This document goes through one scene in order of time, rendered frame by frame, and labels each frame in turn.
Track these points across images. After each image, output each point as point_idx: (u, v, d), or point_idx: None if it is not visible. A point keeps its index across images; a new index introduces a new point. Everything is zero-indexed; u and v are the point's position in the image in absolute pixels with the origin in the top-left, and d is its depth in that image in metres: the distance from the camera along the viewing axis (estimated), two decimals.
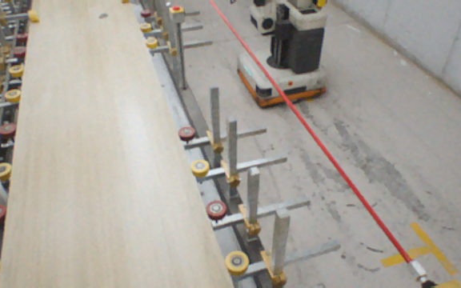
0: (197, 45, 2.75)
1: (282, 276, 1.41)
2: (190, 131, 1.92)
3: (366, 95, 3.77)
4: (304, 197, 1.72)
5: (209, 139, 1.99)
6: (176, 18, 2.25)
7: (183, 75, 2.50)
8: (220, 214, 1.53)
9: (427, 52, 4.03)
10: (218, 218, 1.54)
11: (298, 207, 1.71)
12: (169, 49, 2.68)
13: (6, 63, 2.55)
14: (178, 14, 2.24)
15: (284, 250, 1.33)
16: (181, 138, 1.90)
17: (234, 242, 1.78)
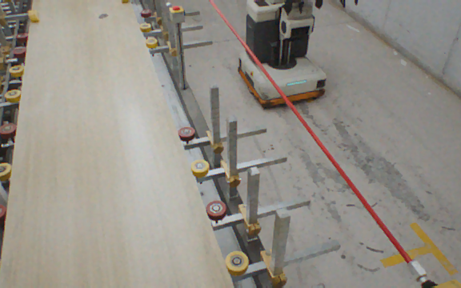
0: (197, 45, 2.75)
1: (282, 276, 1.41)
2: (190, 131, 1.92)
3: (366, 95, 3.77)
4: (304, 197, 1.72)
5: (209, 139, 1.99)
6: (176, 18, 2.25)
7: (183, 75, 2.50)
8: (220, 214, 1.53)
9: (427, 52, 4.03)
10: (218, 218, 1.54)
11: (298, 207, 1.71)
12: (169, 49, 2.68)
13: (6, 63, 2.55)
14: (178, 14, 2.24)
15: (284, 250, 1.33)
16: (181, 138, 1.90)
17: (234, 242, 1.78)
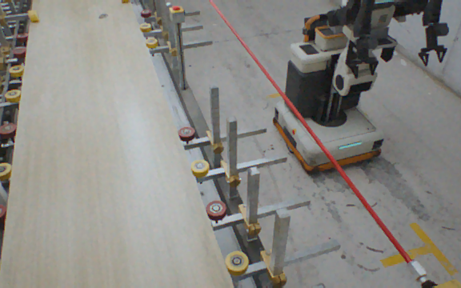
0: (197, 45, 2.75)
1: (282, 276, 1.41)
2: (190, 131, 1.92)
3: (366, 95, 3.77)
4: (304, 197, 1.72)
5: (209, 139, 1.99)
6: (176, 18, 2.25)
7: (183, 75, 2.50)
8: (220, 214, 1.53)
9: (427, 52, 4.03)
10: (218, 218, 1.54)
11: (298, 207, 1.71)
12: (169, 49, 2.68)
13: (6, 63, 2.55)
14: (178, 14, 2.24)
15: (284, 250, 1.33)
16: (181, 138, 1.90)
17: (234, 242, 1.78)
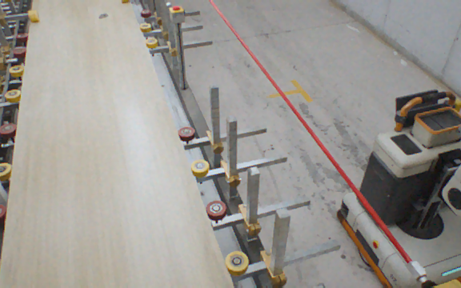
0: (197, 45, 2.75)
1: (282, 276, 1.41)
2: (190, 131, 1.92)
3: (366, 95, 3.77)
4: (304, 197, 1.72)
5: (209, 139, 1.99)
6: (176, 18, 2.25)
7: (183, 75, 2.50)
8: (220, 214, 1.53)
9: (427, 52, 4.03)
10: (218, 218, 1.54)
11: (298, 207, 1.71)
12: (169, 49, 2.68)
13: (6, 63, 2.55)
14: (178, 14, 2.24)
15: (284, 250, 1.33)
16: (181, 138, 1.90)
17: (234, 242, 1.78)
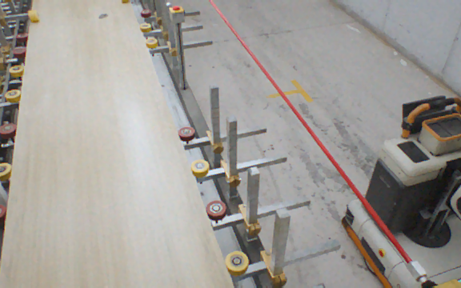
0: (197, 45, 2.75)
1: (282, 276, 1.41)
2: (190, 131, 1.92)
3: (366, 95, 3.77)
4: (304, 197, 1.72)
5: (209, 139, 1.99)
6: (176, 18, 2.25)
7: (183, 75, 2.50)
8: (220, 214, 1.53)
9: (427, 52, 4.03)
10: (218, 218, 1.54)
11: (298, 207, 1.71)
12: (169, 49, 2.68)
13: (6, 63, 2.55)
14: (178, 14, 2.24)
15: (284, 250, 1.33)
16: (181, 138, 1.90)
17: (234, 242, 1.78)
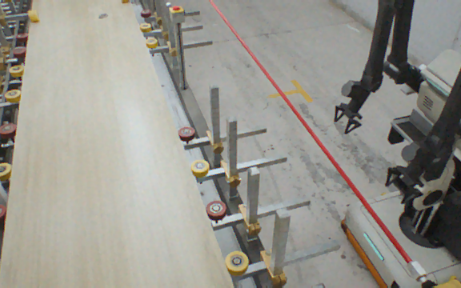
0: (197, 45, 2.75)
1: (282, 276, 1.41)
2: (190, 131, 1.92)
3: None
4: (304, 197, 1.72)
5: (209, 139, 1.99)
6: (176, 18, 2.25)
7: (183, 75, 2.50)
8: (220, 214, 1.53)
9: (427, 52, 4.03)
10: (218, 218, 1.54)
11: (298, 207, 1.71)
12: (169, 49, 2.68)
13: (6, 63, 2.55)
14: (178, 14, 2.24)
15: (284, 250, 1.33)
16: (181, 138, 1.90)
17: (234, 242, 1.78)
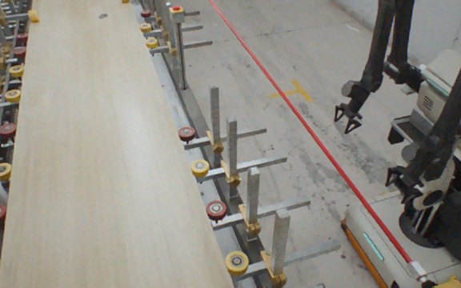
0: (197, 45, 2.75)
1: (282, 276, 1.41)
2: (190, 131, 1.92)
3: None
4: (304, 197, 1.72)
5: (209, 139, 1.99)
6: (176, 18, 2.25)
7: (183, 75, 2.50)
8: (220, 214, 1.53)
9: (427, 52, 4.03)
10: (218, 218, 1.54)
11: (298, 207, 1.71)
12: (169, 49, 2.68)
13: (6, 63, 2.55)
14: (178, 14, 2.24)
15: (284, 250, 1.33)
16: (181, 138, 1.90)
17: (234, 242, 1.78)
